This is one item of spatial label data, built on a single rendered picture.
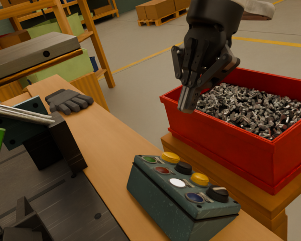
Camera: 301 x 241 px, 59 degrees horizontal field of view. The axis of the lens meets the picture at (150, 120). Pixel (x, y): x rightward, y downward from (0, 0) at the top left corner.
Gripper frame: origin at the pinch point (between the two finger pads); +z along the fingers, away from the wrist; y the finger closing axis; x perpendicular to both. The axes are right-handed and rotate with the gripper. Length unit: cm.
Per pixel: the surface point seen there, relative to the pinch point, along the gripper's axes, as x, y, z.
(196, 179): -1.1, 7.3, 9.3
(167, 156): -1.1, 0.5, 9.1
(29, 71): -20.0, -13.8, 2.3
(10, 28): 57, -894, 6
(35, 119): -17.6, -15.2, 10.1
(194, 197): -4.4, 10.8, 9.7
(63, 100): -3.9, -47.2, 13.1
